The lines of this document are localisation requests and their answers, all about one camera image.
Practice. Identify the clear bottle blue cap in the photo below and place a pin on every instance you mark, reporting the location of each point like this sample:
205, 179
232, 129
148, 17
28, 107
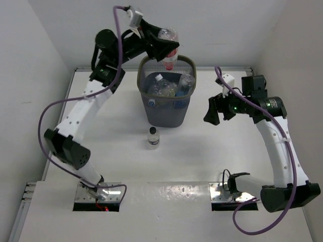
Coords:
165, 87
153, 90

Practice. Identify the metal base plate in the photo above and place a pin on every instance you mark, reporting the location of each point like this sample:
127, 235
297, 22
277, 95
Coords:
219, 195
85, 194

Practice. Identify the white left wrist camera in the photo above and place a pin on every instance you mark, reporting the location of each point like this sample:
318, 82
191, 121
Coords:
135, 15

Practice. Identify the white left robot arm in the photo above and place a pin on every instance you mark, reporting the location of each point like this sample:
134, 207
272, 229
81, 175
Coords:
110, 51

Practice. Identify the small black cap bottle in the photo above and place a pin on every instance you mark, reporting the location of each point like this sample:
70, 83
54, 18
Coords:
153, 137

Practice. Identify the blue label water bottle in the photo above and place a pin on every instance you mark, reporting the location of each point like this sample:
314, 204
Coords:
152, 103

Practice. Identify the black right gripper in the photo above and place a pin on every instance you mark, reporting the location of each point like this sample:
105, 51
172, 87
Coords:
212, 115

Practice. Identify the grey mesh waste bin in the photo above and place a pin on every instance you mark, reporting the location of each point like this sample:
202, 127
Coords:
170, 111

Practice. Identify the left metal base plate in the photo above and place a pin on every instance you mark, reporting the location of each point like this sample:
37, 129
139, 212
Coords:
85, 194

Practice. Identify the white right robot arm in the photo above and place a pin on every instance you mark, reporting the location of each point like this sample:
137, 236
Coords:
270, 117

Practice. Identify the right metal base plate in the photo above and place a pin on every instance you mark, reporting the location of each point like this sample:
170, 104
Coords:
219, 195

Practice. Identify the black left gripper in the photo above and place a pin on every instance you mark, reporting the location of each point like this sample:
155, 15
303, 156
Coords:
157, 48

